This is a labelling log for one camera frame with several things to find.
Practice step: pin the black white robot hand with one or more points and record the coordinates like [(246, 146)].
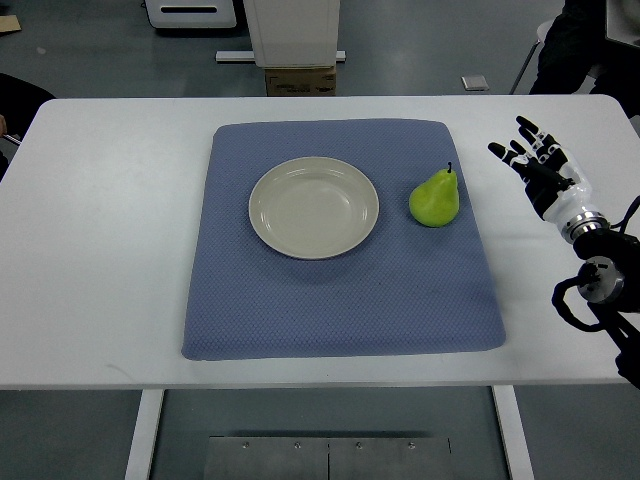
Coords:
[(544, 166)]

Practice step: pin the green pear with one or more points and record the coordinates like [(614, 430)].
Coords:
[(436, 202)]

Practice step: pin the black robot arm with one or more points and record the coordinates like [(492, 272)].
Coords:
[(608, 281)]

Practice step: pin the small grey floor plate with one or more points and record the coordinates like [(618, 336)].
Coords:
[(475, 83)]

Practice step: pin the beige round plate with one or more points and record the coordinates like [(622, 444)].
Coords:
[(313, 208)]

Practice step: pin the person in black clothes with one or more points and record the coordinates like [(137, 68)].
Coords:
[(574, 44)]

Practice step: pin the white chair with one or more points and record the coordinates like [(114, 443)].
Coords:
[(541, 34)]

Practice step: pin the blue quilted mat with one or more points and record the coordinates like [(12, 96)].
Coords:
[(406, 289)]

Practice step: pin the white right table leg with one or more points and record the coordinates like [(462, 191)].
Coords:
[(512, 433)]

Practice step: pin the white table leg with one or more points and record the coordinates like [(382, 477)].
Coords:
[(141, 454), (512, 433)]

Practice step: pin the brown cardboard box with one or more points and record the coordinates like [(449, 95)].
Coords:
[(301, 82)]

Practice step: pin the white machine with slot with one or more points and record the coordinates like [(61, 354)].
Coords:
[(184, 14)]

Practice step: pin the white left table leg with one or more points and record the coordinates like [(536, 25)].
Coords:
[(141, 454)]

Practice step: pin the person at left edge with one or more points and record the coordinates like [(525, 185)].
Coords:
[(20, 101)]

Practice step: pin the cardboard piece on floor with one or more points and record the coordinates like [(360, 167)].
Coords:
[(9, 24)]

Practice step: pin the white cabinet on rail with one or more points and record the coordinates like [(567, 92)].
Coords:
[(290, 34)]

